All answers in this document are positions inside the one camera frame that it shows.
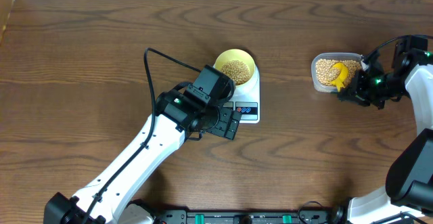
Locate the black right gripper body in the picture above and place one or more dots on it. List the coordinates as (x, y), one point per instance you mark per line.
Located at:
(374, 90)

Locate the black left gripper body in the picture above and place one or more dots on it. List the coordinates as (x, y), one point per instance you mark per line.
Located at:
(218, 121)

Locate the yellow plastic scoop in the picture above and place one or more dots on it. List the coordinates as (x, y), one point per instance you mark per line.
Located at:
(338, 82)

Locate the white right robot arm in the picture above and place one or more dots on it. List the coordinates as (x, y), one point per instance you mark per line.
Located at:
(406, 196)

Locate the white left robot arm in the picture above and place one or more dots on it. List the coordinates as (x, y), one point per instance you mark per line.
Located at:
(188, 108)

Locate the white digital kitchen scale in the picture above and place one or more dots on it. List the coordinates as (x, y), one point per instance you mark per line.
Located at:
(246, 99)

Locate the yellow bowl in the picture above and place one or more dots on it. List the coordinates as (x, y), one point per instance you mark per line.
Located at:
(237, 64)

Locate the clear container of soybeans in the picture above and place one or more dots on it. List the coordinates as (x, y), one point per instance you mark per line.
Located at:
(322, 71)

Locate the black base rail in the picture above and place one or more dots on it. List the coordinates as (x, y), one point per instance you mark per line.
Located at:
(310, 212)

